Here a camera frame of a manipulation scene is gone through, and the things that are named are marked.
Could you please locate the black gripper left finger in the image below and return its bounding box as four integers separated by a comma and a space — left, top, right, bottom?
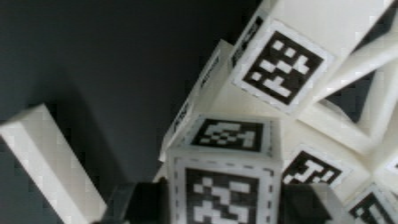
94, 181, 168, 224

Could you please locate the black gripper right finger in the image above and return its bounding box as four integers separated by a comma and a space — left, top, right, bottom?
277, 183, 350, 224

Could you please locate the white chair leg with tag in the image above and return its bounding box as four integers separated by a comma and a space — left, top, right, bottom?
168, 156, 280, 224
160, 113, 280, 161

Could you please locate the white chair back part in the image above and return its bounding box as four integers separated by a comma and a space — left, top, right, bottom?
222, 0, 398, 224

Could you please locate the white U-shaped fence frame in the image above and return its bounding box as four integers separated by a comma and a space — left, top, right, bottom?
0, 104, 106, 224

